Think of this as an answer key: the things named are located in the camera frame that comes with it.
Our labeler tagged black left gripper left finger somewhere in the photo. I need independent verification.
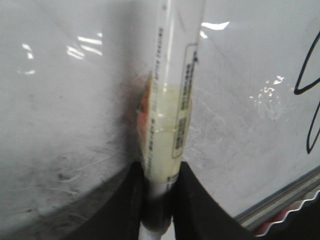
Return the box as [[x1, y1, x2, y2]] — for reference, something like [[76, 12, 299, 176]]
[[66, 161, 144, 240]]

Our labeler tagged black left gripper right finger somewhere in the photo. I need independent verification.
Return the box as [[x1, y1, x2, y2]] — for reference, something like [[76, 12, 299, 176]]
[[173, 161, 256, 240]]

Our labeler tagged red round magnet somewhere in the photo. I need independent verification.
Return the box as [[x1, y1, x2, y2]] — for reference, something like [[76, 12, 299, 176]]
[[136, 75, 152, 142]]

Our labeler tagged white black whiteboard marker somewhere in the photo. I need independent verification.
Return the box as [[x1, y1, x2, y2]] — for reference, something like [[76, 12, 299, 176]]
[[140, 0, 205, 240]]

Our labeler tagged white whiteboard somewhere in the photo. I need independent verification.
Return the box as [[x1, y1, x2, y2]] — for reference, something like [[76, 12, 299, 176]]
[[0, 0, 320, 240]]

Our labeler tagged grey aluminium marker tray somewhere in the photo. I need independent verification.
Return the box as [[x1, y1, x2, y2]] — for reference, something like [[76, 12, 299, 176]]
[[234, 166, 320, 237]]

